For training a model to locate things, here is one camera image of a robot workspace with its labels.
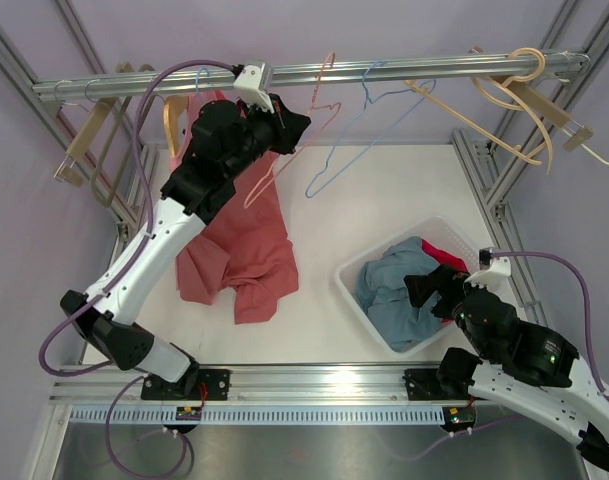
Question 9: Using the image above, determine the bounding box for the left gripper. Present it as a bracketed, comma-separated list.
[223, 92, 310, 180]

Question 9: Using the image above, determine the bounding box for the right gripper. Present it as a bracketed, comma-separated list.
[402, 262, 492, 359]

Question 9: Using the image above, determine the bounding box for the magenta t shirt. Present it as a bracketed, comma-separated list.
[422, 239, 468, 272]

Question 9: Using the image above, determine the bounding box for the pink wire hanger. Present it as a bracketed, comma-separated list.
[243, 50, 343, 209]

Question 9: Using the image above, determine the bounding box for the blue grey t shirt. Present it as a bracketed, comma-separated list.
[355, 236, 442, 352]

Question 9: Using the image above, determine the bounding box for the light blue wire hanger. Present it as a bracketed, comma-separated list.
[303, 60, 438, 199]

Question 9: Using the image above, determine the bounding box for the salmon pink t shirt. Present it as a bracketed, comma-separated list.
[169, 89, 300, 325]

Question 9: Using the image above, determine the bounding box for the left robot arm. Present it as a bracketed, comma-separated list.
[60, 94, 311, 399]

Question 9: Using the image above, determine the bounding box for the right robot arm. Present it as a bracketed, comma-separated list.
[404, 265, 609, 472]

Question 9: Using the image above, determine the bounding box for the thin wooden hanger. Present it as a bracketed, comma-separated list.
[404, 80, 542, 166]

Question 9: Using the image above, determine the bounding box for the curved wooden hanger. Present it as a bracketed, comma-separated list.
[472, 47, 554, 173]

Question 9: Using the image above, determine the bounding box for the wooden clip hanger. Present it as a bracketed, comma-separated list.
[507, 81, 594, 152]

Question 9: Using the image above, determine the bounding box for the white plastic basket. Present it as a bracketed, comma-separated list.
[334, 216, 479, 359]

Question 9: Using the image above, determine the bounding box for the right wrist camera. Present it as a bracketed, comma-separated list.
[466, 247, 511, 289]

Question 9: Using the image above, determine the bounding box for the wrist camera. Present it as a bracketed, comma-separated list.
[233, 60, 274, 113]
[466, 247, 511, 289]

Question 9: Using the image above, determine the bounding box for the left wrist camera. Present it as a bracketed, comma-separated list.
[233, 60, 274, 113]

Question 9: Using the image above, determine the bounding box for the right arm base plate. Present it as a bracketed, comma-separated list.
[402, 367, 477, 401]

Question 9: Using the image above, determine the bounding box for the front aluminium rail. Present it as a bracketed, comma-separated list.
[49, 362, 438, 405]

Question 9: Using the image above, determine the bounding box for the aluminium hanging rail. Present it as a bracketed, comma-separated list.
[31, 49, 593, 105]

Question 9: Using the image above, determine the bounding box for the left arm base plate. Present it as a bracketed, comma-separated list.
[140, 367, 231, 401]

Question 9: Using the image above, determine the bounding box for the white slotted cable duct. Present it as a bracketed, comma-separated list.
[69, 404, 445, 426]

